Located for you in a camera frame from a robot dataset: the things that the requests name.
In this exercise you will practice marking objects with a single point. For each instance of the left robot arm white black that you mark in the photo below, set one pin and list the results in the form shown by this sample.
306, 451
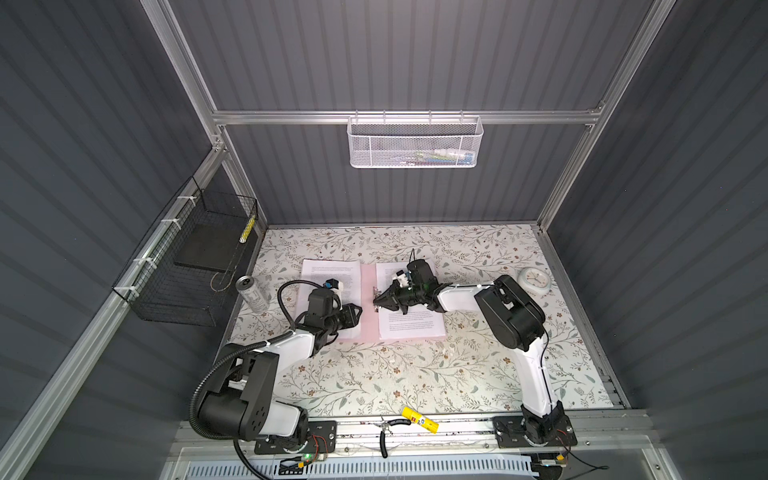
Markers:
235, 399

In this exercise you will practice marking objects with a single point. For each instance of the silver metal can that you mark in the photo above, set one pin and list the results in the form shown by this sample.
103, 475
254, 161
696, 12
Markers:
252, 294

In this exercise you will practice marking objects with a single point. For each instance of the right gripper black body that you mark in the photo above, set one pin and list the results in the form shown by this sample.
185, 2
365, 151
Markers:
414, 296

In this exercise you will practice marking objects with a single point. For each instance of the black notebook in basket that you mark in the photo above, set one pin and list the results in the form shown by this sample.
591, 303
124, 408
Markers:
210, 248

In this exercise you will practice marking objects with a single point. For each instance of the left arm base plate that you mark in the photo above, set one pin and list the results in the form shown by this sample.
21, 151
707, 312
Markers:
314, 437

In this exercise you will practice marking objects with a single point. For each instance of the printed paper sheet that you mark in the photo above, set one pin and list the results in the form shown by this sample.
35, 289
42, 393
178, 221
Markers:
347, 274
418, 323

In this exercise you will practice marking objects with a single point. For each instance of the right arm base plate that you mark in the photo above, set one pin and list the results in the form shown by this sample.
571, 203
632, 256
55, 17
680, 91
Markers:
518, 431

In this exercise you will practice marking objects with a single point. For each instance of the black wire basket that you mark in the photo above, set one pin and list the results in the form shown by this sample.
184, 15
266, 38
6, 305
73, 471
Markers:
186, 271

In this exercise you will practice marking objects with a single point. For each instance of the yellow marker pen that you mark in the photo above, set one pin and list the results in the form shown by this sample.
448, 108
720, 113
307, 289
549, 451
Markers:
419, 419

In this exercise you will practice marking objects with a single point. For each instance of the pink file folder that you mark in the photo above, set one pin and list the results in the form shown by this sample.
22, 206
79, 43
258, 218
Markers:
370, 324

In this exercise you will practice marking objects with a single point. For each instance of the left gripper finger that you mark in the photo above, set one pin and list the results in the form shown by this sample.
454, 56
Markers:
350, 310
347, 321

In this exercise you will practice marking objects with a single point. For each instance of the white wire mesh basket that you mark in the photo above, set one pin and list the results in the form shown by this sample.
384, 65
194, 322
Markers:
414, 143

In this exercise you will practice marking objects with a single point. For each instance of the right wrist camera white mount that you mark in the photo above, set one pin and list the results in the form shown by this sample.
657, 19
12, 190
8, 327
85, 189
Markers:
403, 279

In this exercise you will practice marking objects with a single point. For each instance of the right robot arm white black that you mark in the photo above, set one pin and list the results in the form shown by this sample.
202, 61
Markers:
517, 323

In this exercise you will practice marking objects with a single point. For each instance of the aluminium front rail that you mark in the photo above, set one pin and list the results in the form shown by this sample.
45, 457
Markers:
595, 429

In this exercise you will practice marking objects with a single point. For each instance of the yellow tube in basket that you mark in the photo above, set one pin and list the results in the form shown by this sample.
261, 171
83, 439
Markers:
244, 236

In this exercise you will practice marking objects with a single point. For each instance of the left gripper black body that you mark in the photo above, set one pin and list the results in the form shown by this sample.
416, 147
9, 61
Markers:
329, 326

